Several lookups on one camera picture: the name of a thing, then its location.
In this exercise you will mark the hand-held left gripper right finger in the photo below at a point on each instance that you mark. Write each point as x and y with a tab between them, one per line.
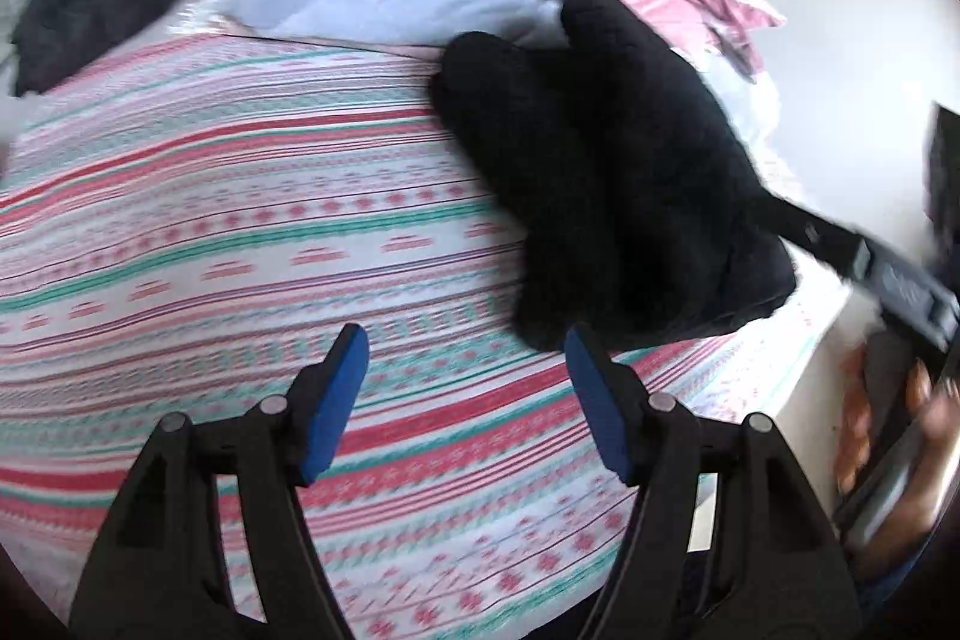
600	407

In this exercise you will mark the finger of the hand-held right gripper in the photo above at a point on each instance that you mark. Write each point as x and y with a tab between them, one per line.
825	239

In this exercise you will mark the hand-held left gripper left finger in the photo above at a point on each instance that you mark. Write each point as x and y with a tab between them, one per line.
334	407

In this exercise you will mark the black quilted coat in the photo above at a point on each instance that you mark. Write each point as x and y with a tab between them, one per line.
615	175

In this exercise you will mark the person's right hand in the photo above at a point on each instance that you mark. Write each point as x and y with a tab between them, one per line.
934	445

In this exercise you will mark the dark box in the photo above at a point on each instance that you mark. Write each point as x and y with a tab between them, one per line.
945	168

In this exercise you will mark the striped patterned blanket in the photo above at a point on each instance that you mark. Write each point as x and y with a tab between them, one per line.
225	235

